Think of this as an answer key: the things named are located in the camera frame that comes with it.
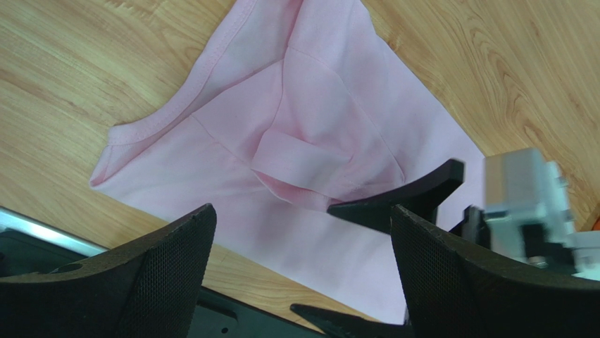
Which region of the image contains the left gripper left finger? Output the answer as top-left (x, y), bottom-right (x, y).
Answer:
top-left (1, 204), bottom-right (217, 337)

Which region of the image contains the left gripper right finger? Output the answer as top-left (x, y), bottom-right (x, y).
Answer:
top-left (391, 206), bottom-right (599, 337)

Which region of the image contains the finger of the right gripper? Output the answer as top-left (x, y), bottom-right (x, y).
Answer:
top-left (290, 303), bottom-right (415, 338)

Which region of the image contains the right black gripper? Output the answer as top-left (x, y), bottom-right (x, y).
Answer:
top-left (327, 159), bottom-right (577, 275)

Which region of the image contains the pink t shirt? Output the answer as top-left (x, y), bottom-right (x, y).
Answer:
top-left (89, 1), bottom-right (484, 323)

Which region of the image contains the orange folded cloth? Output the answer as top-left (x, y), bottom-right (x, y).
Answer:
top-left (590, 217), bottom-right (600, 231)

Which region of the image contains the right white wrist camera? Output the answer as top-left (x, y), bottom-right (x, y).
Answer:
top-left (484, 148), bottom-right (599, 280)

